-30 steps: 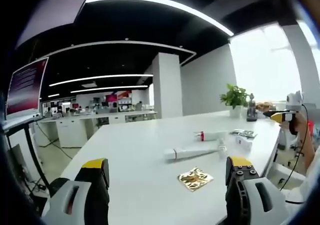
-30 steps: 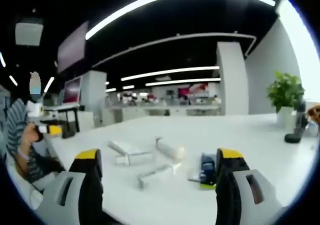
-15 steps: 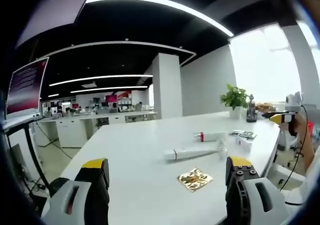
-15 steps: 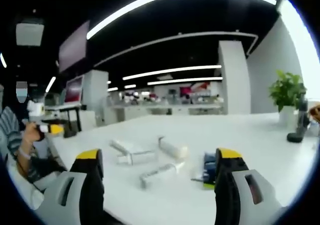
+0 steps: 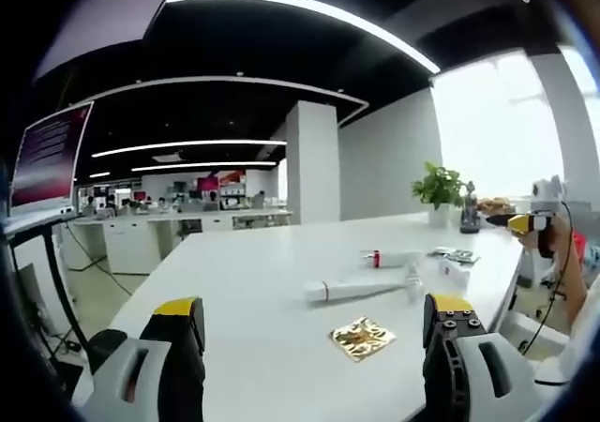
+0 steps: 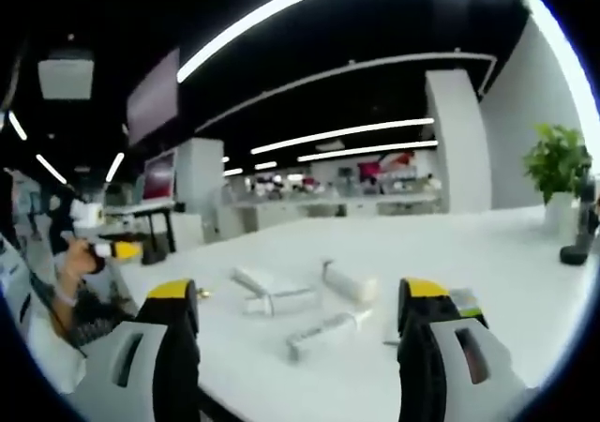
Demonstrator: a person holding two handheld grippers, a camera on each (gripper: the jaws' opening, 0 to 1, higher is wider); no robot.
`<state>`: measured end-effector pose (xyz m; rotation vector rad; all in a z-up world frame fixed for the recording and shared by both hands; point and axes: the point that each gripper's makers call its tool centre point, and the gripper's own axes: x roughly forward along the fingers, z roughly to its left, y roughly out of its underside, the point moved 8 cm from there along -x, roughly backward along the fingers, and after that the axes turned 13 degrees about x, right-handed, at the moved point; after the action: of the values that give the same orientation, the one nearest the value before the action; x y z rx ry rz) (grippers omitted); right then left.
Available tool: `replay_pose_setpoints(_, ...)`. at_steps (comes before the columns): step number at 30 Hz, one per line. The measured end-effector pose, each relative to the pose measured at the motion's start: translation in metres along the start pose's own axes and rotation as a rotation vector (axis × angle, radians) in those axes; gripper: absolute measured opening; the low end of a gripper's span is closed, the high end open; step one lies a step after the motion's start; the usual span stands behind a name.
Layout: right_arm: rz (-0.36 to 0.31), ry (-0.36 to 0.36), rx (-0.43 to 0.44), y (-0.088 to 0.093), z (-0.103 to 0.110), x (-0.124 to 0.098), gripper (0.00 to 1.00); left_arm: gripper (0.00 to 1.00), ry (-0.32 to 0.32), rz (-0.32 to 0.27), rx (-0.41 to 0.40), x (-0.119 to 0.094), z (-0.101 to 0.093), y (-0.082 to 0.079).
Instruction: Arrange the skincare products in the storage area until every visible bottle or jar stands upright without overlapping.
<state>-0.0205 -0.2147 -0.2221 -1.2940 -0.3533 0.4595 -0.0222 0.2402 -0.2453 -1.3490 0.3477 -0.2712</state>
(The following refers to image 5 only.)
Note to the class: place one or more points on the white skincare tube red band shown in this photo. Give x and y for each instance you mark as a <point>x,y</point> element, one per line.
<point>349,290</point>

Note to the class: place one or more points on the dark figurine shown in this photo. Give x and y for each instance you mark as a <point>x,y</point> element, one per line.
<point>469,211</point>

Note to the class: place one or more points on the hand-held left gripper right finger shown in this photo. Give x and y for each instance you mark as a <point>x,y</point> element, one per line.
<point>473,366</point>

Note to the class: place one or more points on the person's right hand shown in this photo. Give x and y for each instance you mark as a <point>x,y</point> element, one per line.
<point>560,234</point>

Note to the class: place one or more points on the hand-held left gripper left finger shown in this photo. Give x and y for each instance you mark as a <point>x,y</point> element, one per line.
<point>140,370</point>

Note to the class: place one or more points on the gold foil skincare sachet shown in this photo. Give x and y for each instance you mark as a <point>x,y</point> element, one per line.
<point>362,338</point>

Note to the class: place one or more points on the white counter row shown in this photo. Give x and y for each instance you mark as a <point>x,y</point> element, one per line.
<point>187,227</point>

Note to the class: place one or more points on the person's white clothing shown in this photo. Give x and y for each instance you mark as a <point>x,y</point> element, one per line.
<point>579,347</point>

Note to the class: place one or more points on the black chair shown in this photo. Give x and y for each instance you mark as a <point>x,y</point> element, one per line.
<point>105,344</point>

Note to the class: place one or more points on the hanging ceiling panel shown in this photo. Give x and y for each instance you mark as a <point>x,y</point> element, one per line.
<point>108,14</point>

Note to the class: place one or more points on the green potted plant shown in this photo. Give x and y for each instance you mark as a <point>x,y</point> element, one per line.
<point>438,187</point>

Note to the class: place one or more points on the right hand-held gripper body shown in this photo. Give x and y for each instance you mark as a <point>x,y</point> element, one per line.
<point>549,197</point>

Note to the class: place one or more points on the computer monitor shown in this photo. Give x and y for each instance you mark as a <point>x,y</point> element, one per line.
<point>47,159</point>

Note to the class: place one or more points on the small clear skincare bottle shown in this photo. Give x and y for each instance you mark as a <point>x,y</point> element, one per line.
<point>412,282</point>

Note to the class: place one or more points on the white skincare bottle red cap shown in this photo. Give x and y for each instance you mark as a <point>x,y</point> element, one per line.
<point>394,258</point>

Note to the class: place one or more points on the basket of snacks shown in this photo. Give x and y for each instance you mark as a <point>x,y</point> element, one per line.
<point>497,205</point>

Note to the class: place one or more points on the white skincare box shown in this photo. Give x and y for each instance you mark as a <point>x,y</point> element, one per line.
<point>454,271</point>

